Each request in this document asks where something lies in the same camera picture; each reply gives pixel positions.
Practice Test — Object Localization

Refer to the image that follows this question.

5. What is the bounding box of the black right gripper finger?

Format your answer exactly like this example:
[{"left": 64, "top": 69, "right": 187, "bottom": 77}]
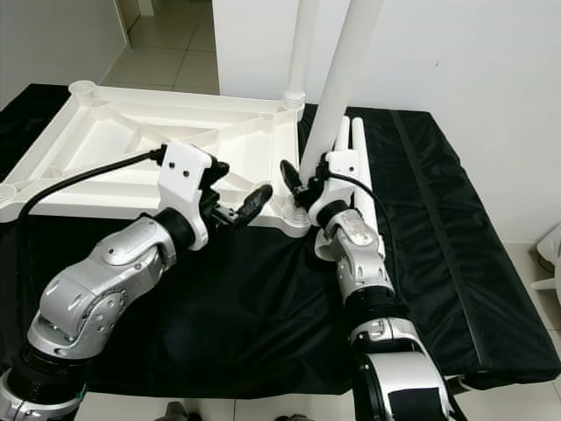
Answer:
[{"left": 279, "top": 158, "right": 306, "bottom": 210}]

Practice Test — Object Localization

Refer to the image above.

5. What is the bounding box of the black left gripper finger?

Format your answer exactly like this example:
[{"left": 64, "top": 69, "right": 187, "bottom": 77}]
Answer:
[{"left": 228, "top": 182, "right": 275, "bottom": 229}]

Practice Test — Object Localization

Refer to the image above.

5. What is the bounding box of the white plastic children table top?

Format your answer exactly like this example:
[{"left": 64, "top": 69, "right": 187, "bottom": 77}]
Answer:
[{"left": 0, "top": 79, "right": 314, "bottom": 238}]

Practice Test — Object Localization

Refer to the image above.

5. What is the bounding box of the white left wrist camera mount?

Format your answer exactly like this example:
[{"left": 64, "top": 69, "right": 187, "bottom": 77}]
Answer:
[{"left": 158, "top": 142, "right": 220, "bottom": 253}]

